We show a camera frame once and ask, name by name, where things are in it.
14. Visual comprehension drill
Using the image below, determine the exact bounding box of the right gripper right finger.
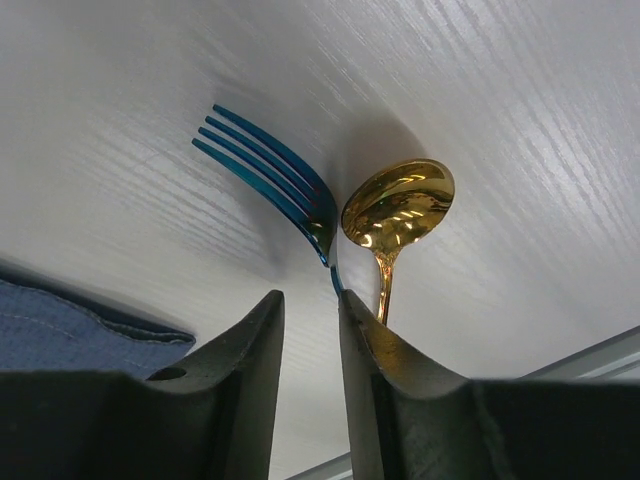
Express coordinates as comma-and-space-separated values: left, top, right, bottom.
339, 290, 639, 479

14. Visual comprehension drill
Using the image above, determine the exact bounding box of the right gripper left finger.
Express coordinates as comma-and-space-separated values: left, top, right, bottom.
1, 290, 285, 479

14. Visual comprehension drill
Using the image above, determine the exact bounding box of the blue cloth placemat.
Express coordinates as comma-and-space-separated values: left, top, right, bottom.
1, 279, 195, 378

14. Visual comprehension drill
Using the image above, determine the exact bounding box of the blue handled utensil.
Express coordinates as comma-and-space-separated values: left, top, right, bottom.
192, 104, 344, 293

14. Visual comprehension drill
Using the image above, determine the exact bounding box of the gold spoon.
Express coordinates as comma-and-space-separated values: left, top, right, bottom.
341, 158, 455, 324

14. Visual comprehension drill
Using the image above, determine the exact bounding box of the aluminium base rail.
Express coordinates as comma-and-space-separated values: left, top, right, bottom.
291, 327, 639, 479

